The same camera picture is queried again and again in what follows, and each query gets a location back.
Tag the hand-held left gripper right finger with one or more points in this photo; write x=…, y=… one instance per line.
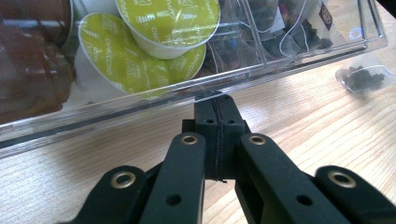
x=230, y=130

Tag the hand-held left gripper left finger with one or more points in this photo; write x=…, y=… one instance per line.
x=207, y=124

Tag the clear drawer with capsules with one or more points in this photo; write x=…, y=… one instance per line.
x=93, y=119

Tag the small clear plastic cup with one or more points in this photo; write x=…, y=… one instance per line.
x=362, y=79

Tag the green coffee capsule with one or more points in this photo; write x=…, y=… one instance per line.
x=124, y=59
x=169, y=21
x=186, y=63

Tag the pile of tea bags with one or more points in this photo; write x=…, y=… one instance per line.
x=274, y=34

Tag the brown coffee capsule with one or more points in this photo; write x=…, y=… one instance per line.
x=31, y=74
x=34, y=9

